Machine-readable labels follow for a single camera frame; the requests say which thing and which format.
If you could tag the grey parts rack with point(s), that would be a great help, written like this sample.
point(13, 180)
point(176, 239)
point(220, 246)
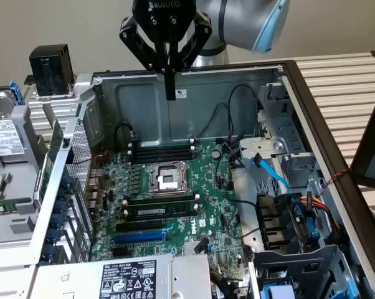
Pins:
point(19, 227)

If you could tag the metal CPU socket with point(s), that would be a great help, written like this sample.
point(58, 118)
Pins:
point(167, 179)

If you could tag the black intrusion switch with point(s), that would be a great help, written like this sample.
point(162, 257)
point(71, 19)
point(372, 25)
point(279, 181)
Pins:
point(66, 142)

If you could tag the silver power supply unit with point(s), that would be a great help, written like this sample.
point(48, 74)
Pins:
point(81, 274)

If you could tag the green RAM stick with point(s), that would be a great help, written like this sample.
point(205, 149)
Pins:
point(7, 204)

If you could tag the open grey PC case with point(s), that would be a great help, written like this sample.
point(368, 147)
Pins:
point(206, 102)

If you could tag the blue slot retention clip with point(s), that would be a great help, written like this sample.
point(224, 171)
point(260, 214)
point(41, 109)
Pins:
point(49, 251)
point(58, 221)
point(60, 208)
point(54, 236)
point(68, 182)
point(61, 193)

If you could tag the silver coin battery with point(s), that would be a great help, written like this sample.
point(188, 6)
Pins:
point(216, 153)

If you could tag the silver metal disk bay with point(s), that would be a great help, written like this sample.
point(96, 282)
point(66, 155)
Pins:
point(287, 134)

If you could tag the black plastic disk bracket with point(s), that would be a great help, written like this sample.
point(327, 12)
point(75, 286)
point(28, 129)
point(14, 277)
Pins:
point(271, 218)

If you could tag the dark framed monitor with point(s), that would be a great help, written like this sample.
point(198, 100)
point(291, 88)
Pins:
point(366, 149)

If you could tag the blue expansion slot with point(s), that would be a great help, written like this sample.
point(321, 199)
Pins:
point(137, 237)

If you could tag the blue plastic disk rail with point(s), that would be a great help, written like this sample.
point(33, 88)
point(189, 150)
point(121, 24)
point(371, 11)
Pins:
point(15, 92)

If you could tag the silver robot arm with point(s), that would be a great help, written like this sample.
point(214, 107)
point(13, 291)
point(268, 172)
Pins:
point(237, 21)

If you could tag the silver hard disk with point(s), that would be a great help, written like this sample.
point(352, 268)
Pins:
point(2, 137)

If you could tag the green motherboard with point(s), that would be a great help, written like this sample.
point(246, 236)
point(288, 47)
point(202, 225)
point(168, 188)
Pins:
point(212, 193)

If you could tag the green graphics card black shroud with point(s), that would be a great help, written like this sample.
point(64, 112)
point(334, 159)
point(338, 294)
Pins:
point(55, 137)

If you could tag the pale blue plastic block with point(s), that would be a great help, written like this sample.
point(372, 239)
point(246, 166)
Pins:
point(278, 292)

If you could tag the black CPU cooler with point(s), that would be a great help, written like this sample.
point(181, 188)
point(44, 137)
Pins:
point(50, 68)

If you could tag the black RAM slot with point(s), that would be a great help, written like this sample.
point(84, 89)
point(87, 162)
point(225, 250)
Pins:
point(162, 152)
point(162, 199)
point(162, 156)
point(162, 160)
point(162, 149)

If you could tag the black expansion slot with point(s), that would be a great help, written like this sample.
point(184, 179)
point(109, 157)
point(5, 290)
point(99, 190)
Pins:
point(137, 225)

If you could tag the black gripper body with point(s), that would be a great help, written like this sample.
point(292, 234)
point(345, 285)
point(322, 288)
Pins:
point(164, 18)

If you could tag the blue grey drive cage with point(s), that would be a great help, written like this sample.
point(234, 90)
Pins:
point(299, 268)

